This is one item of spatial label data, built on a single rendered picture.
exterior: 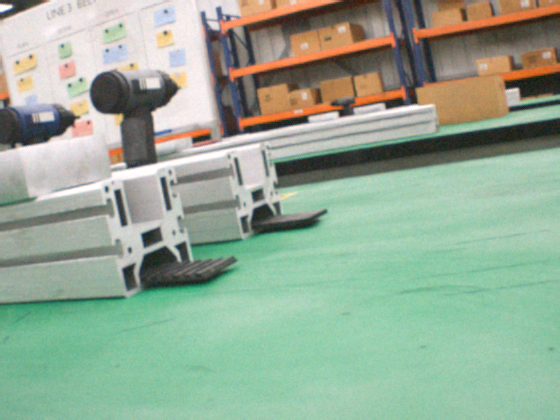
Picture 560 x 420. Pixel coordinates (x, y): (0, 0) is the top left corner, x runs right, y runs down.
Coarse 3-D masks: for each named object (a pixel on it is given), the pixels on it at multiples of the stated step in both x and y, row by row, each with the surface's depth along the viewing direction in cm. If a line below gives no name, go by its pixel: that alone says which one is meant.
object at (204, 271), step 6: (222, 258) 53; (228, 258) 52; (234, 258) 53; (204, 264) 51; (210, 264) 52; (216, 264) 51; (222, 264) 51; (228, 264) 52; (192, 270) 50; (198, 270) 50; (204, 270) 49; (210, 270) 50; (216, 270) 50; (186, 276) 49; (192, 276) 49; (198, 276) 49; (204, 276) 48
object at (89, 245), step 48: (96, 192) 48; (144, 192) 55; (0, 240) 53; (48, 240) 51; (96, 240) 49; (144, 240) 55; (0, 288) 54; (48, 288) 52; (96, 288) 50; (144, 288) 51
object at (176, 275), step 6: (186, 264) 53; (192, 264) 53; (198, 264) 52; (174, 270) 51; (180, 270) 51; (186, 270) 50; (162, 276) 50; (168, 276) 50; (174, 276) 49; (180, 276) 49
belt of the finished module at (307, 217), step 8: (272, 216) 72; (280, 216) 71; (288, 216) 69; (296, 216) 68; (304, 216) 67; (312, 216) 66; (320, 216) 68; (256, 224) 68; (264, 224) 67; (272, 224) 67; (280, 224) 67; (288, 224) 66; (296, 224) 66
